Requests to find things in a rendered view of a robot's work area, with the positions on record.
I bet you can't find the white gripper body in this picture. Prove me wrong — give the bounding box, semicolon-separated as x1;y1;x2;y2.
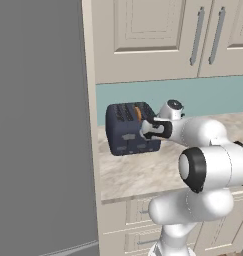
139;119;157;141

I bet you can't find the orange bread slice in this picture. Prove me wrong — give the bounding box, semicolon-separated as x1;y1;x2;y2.
133;106;143;123

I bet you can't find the dark blue toaster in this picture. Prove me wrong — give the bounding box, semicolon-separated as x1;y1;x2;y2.
105;101;163;157

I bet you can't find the beige drawer front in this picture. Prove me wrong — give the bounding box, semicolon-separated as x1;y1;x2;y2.
124;227;169;256
125;196;160;227

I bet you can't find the wide beige cupboard door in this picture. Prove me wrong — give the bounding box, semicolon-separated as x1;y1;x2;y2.
91;0;214;85

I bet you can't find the grey fridge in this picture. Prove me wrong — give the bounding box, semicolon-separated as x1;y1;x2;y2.
0;0;101;256

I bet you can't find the narrow beige cupboard door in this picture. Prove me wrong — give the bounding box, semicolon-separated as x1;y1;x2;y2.
197;0;243;79

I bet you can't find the beige base cupboard door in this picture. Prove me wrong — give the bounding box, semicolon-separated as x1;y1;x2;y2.
192;189;243;256

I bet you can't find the grey cupboard door handle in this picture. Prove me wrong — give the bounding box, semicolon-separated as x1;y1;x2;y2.
189;6;206;67
207;6;227;66

